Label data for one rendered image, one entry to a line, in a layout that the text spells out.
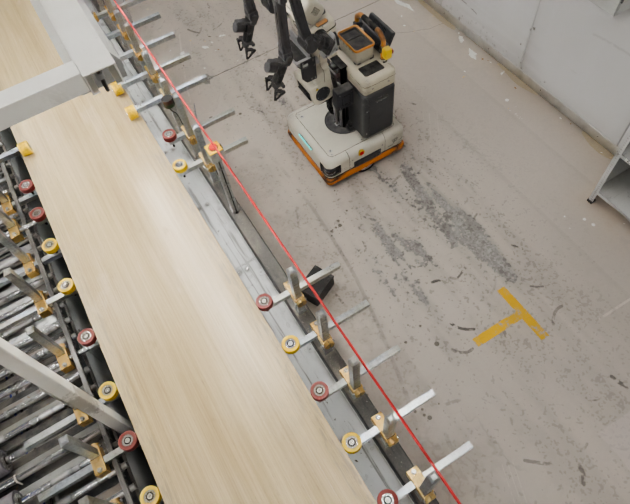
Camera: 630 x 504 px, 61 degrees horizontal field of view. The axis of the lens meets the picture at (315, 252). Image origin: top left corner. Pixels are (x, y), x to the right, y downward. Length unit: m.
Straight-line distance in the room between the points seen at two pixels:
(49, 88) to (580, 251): 3.36
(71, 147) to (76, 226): 0.58
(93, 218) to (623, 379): 3.09
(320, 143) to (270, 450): 2.28
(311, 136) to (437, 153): 0.97
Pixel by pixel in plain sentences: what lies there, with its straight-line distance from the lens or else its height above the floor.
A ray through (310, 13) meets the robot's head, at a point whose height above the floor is 1.31.
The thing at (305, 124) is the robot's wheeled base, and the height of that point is 0.28.
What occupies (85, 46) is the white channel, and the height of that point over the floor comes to 2.46.
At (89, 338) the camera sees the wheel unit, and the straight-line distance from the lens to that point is 2.73.
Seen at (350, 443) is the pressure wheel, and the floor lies 0.91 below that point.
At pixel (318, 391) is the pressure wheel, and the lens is 2.36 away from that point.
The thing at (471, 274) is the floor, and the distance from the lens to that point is 3.66.
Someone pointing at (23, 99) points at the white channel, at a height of 2.46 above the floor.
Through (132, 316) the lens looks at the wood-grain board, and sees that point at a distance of 2.70.
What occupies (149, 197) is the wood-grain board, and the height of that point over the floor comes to 0.90.
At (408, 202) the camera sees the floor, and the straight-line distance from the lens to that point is 3.92.
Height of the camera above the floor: 3.17
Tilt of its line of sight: 59 degrees down
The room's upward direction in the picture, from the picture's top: 9 degrees counter-clockwise
